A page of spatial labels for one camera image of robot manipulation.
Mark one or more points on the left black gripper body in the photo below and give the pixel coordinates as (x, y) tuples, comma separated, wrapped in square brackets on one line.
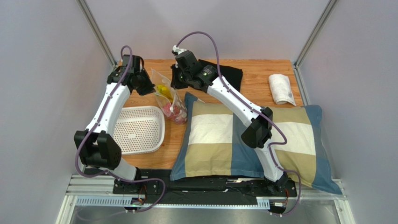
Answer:
[(144, 85)]

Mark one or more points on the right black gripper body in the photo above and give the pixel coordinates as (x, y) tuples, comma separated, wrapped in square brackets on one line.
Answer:
[(178, 77)]

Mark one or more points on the clear zip top bag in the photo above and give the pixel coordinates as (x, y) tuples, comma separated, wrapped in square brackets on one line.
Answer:
[(158, 79)]

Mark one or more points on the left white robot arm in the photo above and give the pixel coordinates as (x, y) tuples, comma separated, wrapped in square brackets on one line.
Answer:
[(96, 146)]

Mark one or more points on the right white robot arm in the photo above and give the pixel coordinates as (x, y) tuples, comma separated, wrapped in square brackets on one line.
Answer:
[(257, 120)]

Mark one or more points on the yellow fake bananas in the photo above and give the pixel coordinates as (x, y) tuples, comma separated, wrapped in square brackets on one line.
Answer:
[(164, 91)]

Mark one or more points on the red fake fruit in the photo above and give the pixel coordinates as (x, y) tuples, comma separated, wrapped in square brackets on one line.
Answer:
[(176, 113)]

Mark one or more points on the white perforated plastic basket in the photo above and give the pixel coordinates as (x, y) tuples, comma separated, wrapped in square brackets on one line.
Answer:
[(139, 130)]

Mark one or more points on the black folded cloth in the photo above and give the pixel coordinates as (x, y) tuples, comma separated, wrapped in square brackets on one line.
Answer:
[(232, 75)]

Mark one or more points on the plaid checkered pillow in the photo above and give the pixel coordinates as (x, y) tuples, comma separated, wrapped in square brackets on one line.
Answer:
[(212, 145)]

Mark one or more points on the white rolled towel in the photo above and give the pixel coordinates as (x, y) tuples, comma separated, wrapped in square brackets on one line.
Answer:
[(281, 89)]

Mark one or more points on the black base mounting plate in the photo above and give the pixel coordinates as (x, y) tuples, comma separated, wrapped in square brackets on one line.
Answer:
[(203, 190)]

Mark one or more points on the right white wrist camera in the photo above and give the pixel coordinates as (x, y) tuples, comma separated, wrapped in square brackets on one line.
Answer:
[(177, 50)]

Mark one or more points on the aluminium frame rail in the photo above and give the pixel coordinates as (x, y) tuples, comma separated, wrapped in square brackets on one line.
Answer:
[(89, 200)]

